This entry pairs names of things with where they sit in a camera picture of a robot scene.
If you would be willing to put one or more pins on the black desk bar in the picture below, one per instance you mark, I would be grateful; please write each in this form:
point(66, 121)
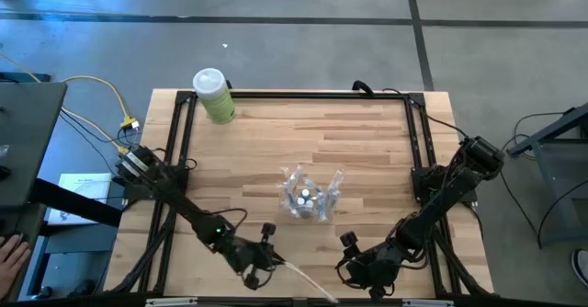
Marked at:
point(73, 202)

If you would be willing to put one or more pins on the person's shoe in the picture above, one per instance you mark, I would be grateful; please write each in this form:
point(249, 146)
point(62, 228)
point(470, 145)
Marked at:
point(581, 265)

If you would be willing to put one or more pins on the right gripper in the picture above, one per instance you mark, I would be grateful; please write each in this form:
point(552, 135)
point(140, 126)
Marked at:
point(372, 265)

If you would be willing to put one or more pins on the white booklet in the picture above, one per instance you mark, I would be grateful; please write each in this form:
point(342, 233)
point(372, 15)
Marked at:
point(87, 185)

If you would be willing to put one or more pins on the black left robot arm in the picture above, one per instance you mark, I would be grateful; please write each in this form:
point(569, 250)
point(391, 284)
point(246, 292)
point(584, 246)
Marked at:
point(193, 210)

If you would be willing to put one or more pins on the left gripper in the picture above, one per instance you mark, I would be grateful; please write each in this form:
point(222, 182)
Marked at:
point(258, 256)

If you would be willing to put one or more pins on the dark grey desk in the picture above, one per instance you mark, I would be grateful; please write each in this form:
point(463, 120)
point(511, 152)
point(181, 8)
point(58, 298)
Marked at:
point(27, 137)

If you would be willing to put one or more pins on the blue mouthwash bottle white cap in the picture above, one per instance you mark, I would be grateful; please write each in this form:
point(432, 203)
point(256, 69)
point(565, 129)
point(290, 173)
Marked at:
point(301, 201)
point(305, 192)
point(309, 203)

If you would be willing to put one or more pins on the silver bracket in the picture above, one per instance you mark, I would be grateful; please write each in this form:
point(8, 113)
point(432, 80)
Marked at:
point(170, 302)
point(427, 303)

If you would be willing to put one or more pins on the person's hand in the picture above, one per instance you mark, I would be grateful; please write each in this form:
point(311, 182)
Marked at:
point(11, 258)

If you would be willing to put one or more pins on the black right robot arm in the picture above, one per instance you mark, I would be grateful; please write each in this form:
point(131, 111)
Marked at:
point(441, 196)

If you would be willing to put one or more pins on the black aluminium table frame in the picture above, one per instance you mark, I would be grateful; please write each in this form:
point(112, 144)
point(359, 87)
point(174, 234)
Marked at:
point(298, 95)

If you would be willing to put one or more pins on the green disinfecting wipes canister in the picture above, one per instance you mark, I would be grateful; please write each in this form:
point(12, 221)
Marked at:
point(218, 100)

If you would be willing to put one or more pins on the clear acrylic organizer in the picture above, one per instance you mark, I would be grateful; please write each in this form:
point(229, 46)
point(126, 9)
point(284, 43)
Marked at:
point(312, 212)

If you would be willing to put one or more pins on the grey metal stand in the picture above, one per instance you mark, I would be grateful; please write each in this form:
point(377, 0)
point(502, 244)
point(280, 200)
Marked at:
point(551, 128)

